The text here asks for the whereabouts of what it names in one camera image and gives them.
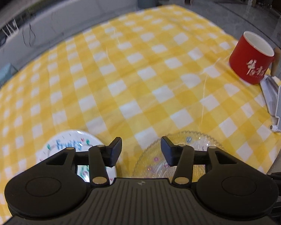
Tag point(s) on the yellow checkered tablecloth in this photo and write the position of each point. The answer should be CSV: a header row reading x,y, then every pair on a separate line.
x,y
142,75

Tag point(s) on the white printed plate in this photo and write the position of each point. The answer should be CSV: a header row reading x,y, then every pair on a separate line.
x,y
60,143

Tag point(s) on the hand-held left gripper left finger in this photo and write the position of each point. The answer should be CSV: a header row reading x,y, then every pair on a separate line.
x,y
116,150

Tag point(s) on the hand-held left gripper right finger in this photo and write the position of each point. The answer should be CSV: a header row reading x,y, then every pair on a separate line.
x,y
165,148

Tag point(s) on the clear glass plate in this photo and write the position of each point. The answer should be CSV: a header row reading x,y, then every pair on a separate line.
x,y
152,164

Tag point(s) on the blue plastic stool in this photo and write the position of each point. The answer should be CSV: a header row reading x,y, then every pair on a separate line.
x,y
5,73

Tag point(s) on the white router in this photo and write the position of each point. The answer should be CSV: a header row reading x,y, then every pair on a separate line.
x,y
10,29

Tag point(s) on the red cup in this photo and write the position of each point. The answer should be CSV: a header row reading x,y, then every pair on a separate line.
x,y
245,61

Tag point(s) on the white marble tv cabinet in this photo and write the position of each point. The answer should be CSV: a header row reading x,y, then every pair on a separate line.
x,y
72,16

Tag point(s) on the black metal frame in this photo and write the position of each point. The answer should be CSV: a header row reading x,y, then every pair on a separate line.
x,y
279,192

